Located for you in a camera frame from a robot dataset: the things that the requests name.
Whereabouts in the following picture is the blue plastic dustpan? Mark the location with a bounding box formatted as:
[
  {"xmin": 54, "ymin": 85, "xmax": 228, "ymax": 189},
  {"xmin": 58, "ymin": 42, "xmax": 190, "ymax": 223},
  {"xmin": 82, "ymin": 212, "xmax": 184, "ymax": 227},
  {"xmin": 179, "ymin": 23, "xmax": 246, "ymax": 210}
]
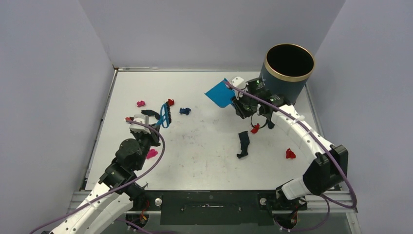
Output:
[{"xmin": 205, "ymin": 78, "xmax": 235, "ymax": 108}]

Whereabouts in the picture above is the blue hand brush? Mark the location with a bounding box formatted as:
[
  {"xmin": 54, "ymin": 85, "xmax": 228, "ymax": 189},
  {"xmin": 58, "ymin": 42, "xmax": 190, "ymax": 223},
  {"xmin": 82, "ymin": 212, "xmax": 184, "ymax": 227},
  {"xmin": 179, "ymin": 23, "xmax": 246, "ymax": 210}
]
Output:
[{"xmin": 156, "ymin": 102, "xmax": 172, "ymax": 129}]

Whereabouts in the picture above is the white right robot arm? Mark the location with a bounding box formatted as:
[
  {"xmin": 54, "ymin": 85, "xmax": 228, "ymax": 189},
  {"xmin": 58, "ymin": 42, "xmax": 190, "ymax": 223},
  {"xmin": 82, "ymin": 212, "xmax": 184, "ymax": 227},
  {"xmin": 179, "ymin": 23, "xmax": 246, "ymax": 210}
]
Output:
[{"xmin": 224, "ymin": 77, "xmax": 349, "ymax": 209}]

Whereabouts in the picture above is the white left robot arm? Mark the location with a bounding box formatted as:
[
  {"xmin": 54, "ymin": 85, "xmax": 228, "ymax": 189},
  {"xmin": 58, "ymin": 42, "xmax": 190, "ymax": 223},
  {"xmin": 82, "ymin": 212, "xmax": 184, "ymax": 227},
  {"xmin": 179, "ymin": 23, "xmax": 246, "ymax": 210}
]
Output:
[{"xmin": 50, "ymin": 125, "xmax": 164, "ymax": 234}]

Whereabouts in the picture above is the large pink paper scrap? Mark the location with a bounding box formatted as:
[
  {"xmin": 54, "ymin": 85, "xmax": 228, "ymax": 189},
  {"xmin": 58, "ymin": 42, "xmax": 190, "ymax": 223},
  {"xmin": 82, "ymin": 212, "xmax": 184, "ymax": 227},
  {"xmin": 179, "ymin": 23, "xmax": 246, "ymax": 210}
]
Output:
[{"xmin": 146, "ymin": 149, "xmax": 158, "ymax": 159}]

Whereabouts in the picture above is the red paper scrap centre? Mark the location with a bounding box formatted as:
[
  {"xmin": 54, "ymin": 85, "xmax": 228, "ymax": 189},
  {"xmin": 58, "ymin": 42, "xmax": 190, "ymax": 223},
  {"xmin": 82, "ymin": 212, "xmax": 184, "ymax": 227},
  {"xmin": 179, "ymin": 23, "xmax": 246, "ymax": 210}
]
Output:
[{"xmin": 251, "ymin": 123, "xmax": 260, "ymax": 134}]

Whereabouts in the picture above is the black paper scrap left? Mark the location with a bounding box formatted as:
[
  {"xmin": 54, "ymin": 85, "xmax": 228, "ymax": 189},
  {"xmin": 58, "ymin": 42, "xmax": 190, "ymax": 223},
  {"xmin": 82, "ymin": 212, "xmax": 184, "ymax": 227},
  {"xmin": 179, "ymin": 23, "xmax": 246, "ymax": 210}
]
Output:
[{"xmin": 141, "ymin": 109, "xmax": 160, "ymax": 120}]

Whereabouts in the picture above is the large black paper scrap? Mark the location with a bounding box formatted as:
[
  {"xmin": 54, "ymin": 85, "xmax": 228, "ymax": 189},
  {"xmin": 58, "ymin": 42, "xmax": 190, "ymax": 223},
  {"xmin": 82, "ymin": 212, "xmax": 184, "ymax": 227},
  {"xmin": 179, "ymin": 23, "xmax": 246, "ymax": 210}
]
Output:
[{"xmin": 237, "ymin": 131, "xmax": 250, "ymax": 159}]

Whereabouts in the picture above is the small pink paper scrap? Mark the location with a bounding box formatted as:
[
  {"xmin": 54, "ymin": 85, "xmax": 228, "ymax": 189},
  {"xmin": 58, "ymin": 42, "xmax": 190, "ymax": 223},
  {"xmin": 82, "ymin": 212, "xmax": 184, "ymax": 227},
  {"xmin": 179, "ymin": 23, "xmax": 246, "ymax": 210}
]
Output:
[{"xmin": 136, "ymin": 100, "xmax": 146, "ymax": 108}]

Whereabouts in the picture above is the dark blue paper scrap centre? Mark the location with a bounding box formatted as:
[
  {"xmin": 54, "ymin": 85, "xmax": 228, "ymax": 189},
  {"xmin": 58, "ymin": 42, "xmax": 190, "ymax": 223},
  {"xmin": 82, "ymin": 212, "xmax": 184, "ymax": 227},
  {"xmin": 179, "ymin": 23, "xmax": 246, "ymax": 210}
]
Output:
[{"xmin": 179, "ymin": 108, "xmax": 191, "ymax": 115}]

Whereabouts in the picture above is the dark blue gold-rimmed bin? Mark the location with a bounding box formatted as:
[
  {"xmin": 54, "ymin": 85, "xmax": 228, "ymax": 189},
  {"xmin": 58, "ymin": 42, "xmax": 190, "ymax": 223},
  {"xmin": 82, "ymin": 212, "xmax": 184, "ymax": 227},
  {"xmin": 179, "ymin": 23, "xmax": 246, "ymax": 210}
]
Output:
[{"xmin": 259, "ymin": 43, "xmax": 315, "ymax": 104}]

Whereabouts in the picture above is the red paper scrap right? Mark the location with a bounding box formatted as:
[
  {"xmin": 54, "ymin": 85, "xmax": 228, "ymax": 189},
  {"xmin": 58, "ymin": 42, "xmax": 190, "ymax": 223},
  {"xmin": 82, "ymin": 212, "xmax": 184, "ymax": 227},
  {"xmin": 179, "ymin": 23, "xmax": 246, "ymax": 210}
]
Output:
[{"xmin": 286, "ymin": 148, "xmax": 296, "ymax": 159}]

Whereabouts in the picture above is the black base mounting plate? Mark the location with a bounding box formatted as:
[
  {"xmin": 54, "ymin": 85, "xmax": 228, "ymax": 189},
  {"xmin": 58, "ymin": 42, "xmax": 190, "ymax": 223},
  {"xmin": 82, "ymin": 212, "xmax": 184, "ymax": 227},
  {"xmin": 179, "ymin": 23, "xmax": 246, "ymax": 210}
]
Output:
[{"xmin": 126, "ymin": 190, "xmax": 307, "ymax": 226}]

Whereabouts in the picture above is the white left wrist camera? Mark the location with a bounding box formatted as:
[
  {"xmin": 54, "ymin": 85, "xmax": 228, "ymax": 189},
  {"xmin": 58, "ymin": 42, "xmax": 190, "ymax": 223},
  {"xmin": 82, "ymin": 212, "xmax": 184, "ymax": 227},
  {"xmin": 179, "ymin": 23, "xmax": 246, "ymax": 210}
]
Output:
[{"xmin": 125, "ymin": 114, "xmax": 150, "ymax": 134}]

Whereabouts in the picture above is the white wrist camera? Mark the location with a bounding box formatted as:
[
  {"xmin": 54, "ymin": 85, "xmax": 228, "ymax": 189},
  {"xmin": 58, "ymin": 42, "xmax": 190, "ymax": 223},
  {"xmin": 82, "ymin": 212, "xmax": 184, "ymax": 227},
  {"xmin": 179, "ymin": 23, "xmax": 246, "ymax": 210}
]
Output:
[
  {"xmin": 125, "ymin": 114, "xmax": 150, "ymax": 134},
  {"xmin": 230, "ymin": 77, "xmax": 246, "ymax": 100}
]

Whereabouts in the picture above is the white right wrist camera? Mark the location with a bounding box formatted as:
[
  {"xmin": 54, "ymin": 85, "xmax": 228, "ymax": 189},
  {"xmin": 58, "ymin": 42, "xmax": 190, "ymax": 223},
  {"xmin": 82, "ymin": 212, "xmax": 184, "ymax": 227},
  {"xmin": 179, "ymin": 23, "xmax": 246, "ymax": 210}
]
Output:
[{"xmin": 230, "ymin": 77, "xmax": 246, "ymax": 100}]

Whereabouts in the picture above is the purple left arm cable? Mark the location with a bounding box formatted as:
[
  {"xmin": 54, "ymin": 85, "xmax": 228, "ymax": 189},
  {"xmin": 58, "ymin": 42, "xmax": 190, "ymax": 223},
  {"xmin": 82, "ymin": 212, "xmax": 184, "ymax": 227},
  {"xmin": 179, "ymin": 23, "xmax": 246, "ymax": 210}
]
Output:
[{"xmin": 30, "ymin": 120, "xmax": 166, "ymax": 234}]

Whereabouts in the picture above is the aluminium rail frame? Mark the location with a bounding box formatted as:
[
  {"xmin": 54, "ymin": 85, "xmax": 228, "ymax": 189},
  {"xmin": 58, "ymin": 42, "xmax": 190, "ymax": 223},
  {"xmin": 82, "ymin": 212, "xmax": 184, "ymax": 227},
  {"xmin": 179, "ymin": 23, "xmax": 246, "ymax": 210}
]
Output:
[{"xmin": 67, "ymin": 190, "xmax": 358, "ymax": 213}]

